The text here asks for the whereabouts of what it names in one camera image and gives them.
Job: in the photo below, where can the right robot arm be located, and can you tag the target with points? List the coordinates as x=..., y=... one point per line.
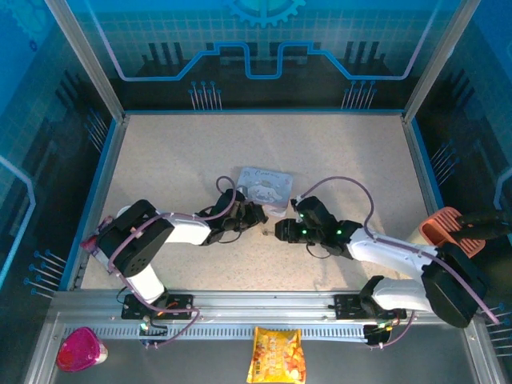
x=392, y=250

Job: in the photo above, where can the orange slatted plastic holder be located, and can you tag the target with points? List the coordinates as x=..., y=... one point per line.
x=444, y=224

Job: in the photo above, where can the cartoon dog print pouch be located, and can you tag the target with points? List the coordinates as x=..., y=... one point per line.
x=264, y=188

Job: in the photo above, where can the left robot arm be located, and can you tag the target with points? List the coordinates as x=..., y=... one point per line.
x=188, y=232

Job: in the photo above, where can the aluminium frame post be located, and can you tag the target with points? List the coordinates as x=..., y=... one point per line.
x=88, y=60
x=436, y=60

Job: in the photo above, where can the blue table edge strip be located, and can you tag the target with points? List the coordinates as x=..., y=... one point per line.
x=432, y=176
x=86, y=208
x=264, y=111

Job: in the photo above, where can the pink plastic object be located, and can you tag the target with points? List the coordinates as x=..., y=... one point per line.
x=90, y=242

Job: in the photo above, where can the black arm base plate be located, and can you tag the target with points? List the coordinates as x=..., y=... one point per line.
x=346, y=306
x=180, y=301

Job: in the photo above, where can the yellow snack bag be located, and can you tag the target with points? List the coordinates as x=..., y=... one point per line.
x=276, y=356

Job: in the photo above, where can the small controller board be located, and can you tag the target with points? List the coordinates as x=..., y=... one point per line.
x=380, y=327
x=145, y=326

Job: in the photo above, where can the magenta triangular container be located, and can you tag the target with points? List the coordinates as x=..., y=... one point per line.
x=78, y=350

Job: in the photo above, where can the aluminium base beam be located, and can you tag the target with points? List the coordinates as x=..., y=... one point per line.
x=260, y=304

